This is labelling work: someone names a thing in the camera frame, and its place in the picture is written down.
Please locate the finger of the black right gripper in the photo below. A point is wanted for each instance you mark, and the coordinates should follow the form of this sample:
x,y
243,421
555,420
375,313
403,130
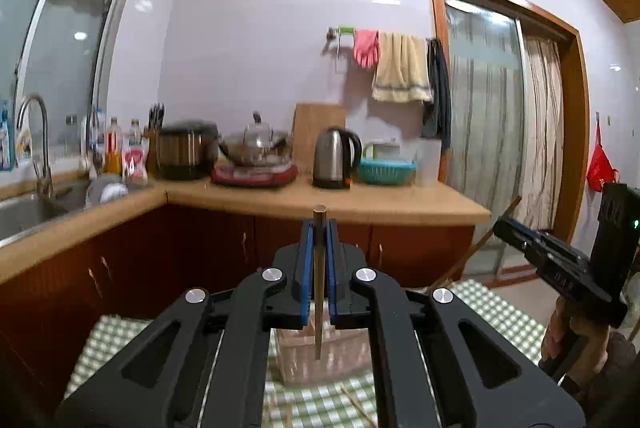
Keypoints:
x,y
527,241

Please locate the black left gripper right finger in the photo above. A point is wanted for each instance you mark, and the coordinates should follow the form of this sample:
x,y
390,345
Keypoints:
x,y
436,362

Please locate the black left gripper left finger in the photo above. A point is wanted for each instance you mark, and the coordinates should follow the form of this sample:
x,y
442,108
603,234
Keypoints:
x,y
202,362

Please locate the wooden chopstick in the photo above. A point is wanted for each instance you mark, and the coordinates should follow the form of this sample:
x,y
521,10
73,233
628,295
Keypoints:
x,y
319,276
459,265
359,407

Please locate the wooden kitchen countertop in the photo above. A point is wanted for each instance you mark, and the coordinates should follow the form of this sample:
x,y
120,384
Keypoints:
x,y
434,205

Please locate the red kitchen cabinets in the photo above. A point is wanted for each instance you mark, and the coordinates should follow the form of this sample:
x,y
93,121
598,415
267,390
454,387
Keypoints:
x,y
136,270

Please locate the right hand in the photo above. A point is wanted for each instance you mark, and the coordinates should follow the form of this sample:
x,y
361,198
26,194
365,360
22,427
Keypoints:
x,y
607,367

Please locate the green checkered tablecloth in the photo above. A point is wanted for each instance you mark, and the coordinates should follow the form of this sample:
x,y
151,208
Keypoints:
x,y
319,405

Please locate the pink perforated utensil holder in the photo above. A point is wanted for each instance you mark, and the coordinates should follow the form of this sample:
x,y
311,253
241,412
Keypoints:
x,y
343,353

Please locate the red hanging bag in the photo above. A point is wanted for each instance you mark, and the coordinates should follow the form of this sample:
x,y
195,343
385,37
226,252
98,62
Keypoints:
x,y
600,171

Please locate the wood framed glass door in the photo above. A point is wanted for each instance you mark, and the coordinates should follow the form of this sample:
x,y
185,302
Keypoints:
x,y
520,109

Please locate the white plastic container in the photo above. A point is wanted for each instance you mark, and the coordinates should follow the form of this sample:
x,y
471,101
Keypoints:
x,y
428,161

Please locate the dark hanging cloth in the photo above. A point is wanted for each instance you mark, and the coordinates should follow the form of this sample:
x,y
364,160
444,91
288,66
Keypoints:
x,y
437,113

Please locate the red induction cooker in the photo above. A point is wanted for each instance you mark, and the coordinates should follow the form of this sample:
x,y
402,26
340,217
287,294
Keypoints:
x,y
254,177

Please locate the teal plastic colander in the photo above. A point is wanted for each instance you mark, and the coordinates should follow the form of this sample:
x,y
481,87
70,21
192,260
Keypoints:
x,y
389,172

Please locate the white dishes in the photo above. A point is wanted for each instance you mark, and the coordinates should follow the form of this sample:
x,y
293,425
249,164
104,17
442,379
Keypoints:
x,y
104,189

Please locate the dark rice cooker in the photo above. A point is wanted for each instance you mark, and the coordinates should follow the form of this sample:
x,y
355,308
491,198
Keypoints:
x,y
187,150

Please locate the red white seasoning bag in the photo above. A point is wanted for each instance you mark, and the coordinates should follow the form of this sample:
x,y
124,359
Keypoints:
x,y
134,166

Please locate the steel wok with lid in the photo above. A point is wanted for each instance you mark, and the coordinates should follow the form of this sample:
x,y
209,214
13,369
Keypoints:
x,y
259,145

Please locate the yellow hanging towel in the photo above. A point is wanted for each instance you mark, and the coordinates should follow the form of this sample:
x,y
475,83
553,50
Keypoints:
x,y
401,74

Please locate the steel electric kettle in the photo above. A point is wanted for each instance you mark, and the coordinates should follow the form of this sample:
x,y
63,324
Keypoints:
x,y
336,158

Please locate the wooden knife block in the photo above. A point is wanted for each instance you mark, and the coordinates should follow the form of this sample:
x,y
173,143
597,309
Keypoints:
x,y
150,132

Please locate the orange oil bottle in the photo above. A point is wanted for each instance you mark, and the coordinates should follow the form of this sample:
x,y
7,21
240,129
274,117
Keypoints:
x,y
113,148

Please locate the steel sink basin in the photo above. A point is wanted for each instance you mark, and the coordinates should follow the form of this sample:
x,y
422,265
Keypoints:
x,y
24,215

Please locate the clear bottle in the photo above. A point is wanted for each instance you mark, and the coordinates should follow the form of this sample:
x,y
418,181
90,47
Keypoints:
x,y
134,136

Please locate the wooden cutting board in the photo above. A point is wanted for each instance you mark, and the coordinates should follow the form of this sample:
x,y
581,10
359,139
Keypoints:
x,y
310,119

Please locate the pink rubber glove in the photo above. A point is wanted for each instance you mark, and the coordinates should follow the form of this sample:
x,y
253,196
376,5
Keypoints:
x,y
365,50

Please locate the blue detergent bottle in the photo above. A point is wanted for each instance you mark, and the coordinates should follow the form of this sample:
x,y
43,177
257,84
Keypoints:
x,y
6,145

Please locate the white spray bottle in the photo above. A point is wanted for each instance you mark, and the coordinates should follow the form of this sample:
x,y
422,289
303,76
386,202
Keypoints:
x,y
23,144

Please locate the sliding glass window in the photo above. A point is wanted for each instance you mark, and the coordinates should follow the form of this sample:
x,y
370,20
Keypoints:
x,y
53,55

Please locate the white mug green handle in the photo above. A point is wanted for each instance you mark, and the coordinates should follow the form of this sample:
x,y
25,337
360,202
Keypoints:
x,y
381,150

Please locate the wall towel rail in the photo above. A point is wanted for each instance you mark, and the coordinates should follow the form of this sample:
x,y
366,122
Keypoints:
x,y
334,37

